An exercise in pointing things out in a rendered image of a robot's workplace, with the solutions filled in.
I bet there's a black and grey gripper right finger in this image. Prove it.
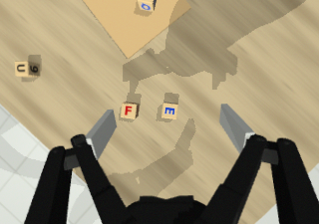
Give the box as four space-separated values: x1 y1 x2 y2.
193 104 319 224

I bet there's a tan flat mat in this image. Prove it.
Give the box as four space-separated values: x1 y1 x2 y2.
83 0 191 59

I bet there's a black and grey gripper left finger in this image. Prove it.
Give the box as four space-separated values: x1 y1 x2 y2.
24 110 137 224

